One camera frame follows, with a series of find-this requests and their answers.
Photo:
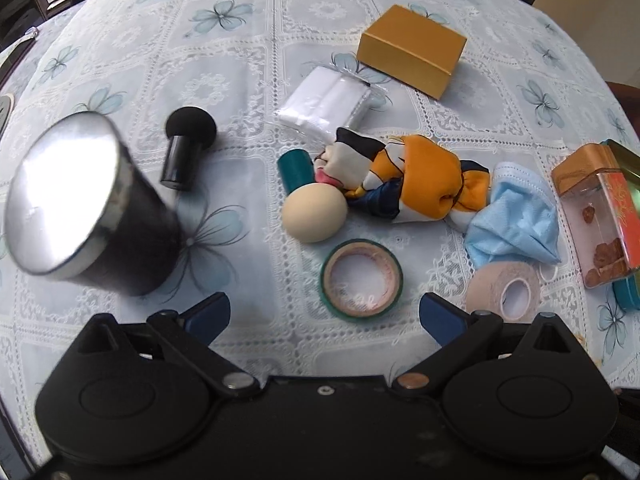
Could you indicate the floral lace tablecloth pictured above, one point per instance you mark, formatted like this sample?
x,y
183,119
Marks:
x,y
250,35

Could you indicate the beige bandage roll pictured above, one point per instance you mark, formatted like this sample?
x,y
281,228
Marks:
x,y
482,285

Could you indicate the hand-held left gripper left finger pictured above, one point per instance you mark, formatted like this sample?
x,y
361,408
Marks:
x,y
212,312

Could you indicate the clear box with brown lid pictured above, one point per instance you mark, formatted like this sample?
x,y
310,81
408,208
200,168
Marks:
x,y
590,170

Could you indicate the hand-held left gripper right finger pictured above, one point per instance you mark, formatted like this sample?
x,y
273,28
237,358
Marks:
x,y
440,317

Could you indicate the black cup with metal base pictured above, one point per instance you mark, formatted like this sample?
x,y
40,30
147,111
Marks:
x,y
130,245

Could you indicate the gold cardboard box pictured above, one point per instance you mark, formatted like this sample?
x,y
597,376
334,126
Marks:
x,y
410,45

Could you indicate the white tissue packet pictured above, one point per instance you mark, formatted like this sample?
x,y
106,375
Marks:
x,y
322,100

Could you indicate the teal metal tin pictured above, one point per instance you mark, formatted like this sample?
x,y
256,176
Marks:
x,y
627,157

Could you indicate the green tape roll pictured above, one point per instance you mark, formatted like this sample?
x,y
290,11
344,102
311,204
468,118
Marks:
x,y
357,311

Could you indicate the blue face mask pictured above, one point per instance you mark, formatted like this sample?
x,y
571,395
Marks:
x,y
515,225

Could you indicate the orange patterned scarf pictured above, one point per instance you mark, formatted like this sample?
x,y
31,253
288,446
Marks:
x,y
425,170

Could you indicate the light wooden panel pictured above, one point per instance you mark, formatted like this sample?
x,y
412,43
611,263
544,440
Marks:
x,y
585,0

